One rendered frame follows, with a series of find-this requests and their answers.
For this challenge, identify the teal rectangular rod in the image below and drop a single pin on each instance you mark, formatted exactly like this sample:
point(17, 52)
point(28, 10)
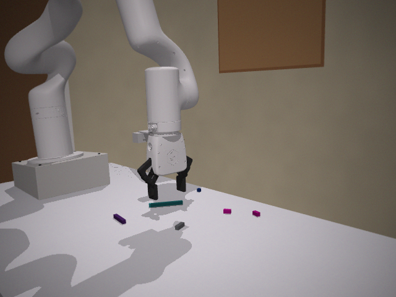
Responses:
point(160, 204)

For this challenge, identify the purple rod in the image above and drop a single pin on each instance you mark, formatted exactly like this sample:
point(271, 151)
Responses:
point(119, 218)

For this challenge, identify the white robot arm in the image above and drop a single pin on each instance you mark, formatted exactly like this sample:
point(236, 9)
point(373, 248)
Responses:
point(170, 88)

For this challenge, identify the grey rod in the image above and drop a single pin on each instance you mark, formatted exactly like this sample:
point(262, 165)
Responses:
point(179, 226)

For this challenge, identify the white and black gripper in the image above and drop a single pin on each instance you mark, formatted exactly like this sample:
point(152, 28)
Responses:
point(166, 154)

